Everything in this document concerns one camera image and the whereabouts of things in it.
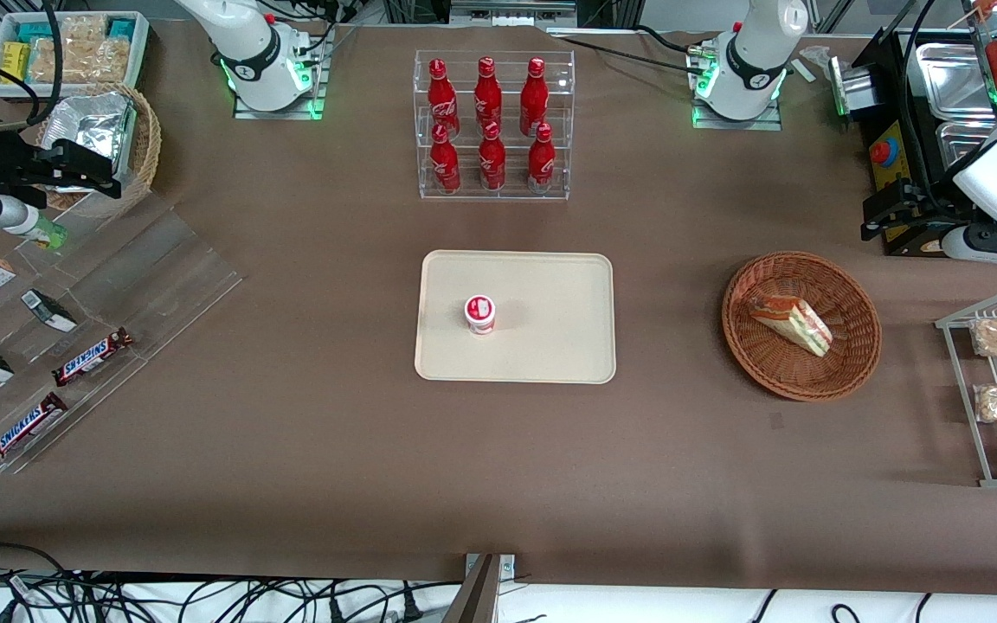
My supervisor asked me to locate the tan wicker basket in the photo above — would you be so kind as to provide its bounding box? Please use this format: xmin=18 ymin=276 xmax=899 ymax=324
xmin=35 ymin=82 xmax=163 ymax=211

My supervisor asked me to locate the steel tray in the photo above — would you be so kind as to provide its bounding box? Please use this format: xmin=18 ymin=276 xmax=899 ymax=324
xmin=914 ymin=42 xmax=997 ymax=122
xmin=934 ymin=121 xmax=997 ymax=171

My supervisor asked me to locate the metal table bracket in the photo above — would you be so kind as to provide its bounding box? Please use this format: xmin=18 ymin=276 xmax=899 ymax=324
xmin=445 ymin=553 xmax=518 ymax=623

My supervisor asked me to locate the triangle sandwich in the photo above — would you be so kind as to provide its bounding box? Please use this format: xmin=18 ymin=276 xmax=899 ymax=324
xmin=745 ymin=294 xmax=834 ymax=358

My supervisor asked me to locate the beige plastic tray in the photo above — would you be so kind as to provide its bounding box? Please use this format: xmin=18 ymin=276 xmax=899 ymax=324
xmin=414 ymin=250 xmax=617 ymax=384

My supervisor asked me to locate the yellow snack box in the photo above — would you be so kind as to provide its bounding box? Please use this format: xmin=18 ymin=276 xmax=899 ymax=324
xmin=0 ymin=42 xmax=32 ymax=86

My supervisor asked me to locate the red cola bottle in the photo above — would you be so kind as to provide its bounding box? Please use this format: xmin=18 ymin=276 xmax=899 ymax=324
xmin=478 ymin=121 xmax=507 ymax=192
xmin=429 ymin=123 xmax=463 ymax=196
xmin=526 ymin=123 xmax=557 ymax=195
xmin=473 ymin=56 xmax=505 ymax=136
xmin=427 ymin=58 xmax=461 ymax=139
xmin=519 ymin=57 xmax=550 ymax=138

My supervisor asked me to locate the clear cracker bag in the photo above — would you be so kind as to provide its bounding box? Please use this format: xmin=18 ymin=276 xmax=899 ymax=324
xmin=29 ymin=38 xmax=132 ymax=85
xmin=55 ymin=15 xmax=111 ymax=44

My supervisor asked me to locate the clear acrylic tiered display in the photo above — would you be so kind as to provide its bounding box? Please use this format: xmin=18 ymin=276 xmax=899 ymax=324
xmin=0 ymin=203 xmax=245 ymax=474

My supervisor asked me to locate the grey wire shelf rack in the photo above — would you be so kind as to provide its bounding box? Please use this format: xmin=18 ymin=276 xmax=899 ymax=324
xmin=935 ymin=288 xmax=997 ymax=489

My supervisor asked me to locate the clear acrylic bottle rack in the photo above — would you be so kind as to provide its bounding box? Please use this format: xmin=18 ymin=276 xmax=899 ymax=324
xmin=414 ymin=49 xmax=576 ymax=202

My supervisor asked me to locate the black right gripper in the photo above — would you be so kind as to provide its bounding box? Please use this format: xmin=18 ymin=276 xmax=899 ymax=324
xmin=0 ymin=128 xmax=124 ymax=200

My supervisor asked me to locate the black control box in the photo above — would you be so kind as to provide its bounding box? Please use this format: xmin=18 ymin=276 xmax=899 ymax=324
xmin=852 ymin=29 xmax=997 ymax=258

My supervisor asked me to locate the small red white yogurt bottle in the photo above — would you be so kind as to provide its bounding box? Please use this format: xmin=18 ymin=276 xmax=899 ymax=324
xmin=464 ymin=295 xmax=498 ymax=336

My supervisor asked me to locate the round brown wicker basket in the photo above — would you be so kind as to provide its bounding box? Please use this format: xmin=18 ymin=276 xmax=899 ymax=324
xmin=721 ymin=251 xmax=883 ymax=402

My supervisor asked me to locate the crumpled clear plastic wrap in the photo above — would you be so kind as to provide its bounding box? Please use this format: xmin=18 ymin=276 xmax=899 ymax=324
xmin=797 ymin=45 xmax=847 ymax=84

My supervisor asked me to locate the brown table cover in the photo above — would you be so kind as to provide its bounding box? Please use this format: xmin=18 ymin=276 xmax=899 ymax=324
xmin=0 ymin=19 xmax=997 ymax=598

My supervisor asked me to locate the silver metal box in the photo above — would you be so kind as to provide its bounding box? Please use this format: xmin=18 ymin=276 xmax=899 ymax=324
xmin=827 ymin=64 xmax=877 ymax=119

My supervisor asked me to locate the white plastic bin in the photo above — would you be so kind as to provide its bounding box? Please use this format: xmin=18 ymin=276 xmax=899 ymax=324
xmin=0 ymin=10 xmax=151 ymax=101

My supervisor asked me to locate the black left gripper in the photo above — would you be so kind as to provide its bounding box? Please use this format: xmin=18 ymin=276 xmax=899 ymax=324
xmin=861 ymin=177 xmax=956 ymax=244

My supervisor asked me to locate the silver foil bag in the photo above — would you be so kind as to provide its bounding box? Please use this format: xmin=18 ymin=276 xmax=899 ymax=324
xmin=47 ymin=91 xmax=138 ymax=189

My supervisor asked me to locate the brown snickers bar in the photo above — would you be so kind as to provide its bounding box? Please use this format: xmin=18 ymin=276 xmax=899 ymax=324
xmin=51 ymin=327 xmax=134 ymax=388
xmin=0 ymin=392 xmax=69 ymax=468

